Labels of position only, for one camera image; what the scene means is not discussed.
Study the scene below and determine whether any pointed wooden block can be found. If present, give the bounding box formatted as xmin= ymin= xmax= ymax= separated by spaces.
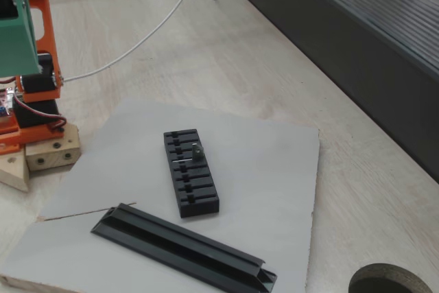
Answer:
xmin=0 ymin=148 xmax=31 ymax=193

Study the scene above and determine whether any black plastic rail profile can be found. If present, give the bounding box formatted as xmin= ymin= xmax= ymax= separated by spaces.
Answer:
xmin=91 ymin=202 xmax=278 ymax=293

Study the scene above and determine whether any servo wire bundle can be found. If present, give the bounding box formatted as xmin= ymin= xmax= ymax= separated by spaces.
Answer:
xmin=13 ymin=95 xmax=68 ymax=132

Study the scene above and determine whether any wooden block with screws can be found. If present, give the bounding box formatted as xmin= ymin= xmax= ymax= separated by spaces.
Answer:
xmin=25 ymin=124 xmax=82 ymax=172

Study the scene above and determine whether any white cable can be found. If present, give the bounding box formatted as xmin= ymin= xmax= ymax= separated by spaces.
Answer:
xmin=62 ymin=0 xmax=206 ymax=83

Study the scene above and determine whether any grey board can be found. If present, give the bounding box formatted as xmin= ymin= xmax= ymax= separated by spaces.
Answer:
xmin=0 ymin=99 xmax=320 ymax=293

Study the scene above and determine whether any black slotted block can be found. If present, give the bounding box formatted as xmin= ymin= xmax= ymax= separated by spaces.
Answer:
xmin=163 ymin=128 xmax=220 ymax=219

